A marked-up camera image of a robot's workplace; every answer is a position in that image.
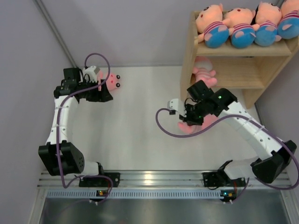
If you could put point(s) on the boy doll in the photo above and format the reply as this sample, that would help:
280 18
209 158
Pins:
288 26

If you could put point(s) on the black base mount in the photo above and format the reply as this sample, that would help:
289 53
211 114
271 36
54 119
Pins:
112 179
220 179

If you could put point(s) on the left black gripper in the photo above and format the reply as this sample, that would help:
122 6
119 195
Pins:
103 95

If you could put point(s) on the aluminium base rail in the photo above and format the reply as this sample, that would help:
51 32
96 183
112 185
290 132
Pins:
184 184

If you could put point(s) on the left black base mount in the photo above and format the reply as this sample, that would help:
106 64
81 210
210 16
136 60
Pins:
112 179

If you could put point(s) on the wooden two-tier shelf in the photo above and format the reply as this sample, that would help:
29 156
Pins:
251 69

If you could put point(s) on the boy doll shelved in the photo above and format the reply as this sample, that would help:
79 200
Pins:
241 30
210 26

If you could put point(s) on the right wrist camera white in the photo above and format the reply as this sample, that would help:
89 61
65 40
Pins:
176 106

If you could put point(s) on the pink striped plush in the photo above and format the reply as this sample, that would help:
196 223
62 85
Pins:
208 120
203 70
113 81

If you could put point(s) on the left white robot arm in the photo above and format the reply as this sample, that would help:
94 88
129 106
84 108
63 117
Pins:
59 155

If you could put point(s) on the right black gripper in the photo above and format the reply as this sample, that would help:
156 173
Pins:
188 118

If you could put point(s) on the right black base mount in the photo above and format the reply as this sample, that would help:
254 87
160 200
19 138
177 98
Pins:
220 179

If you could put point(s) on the boy doll back corner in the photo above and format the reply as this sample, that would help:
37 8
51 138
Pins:
267 17

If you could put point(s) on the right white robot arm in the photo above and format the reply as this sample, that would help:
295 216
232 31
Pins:
272 154

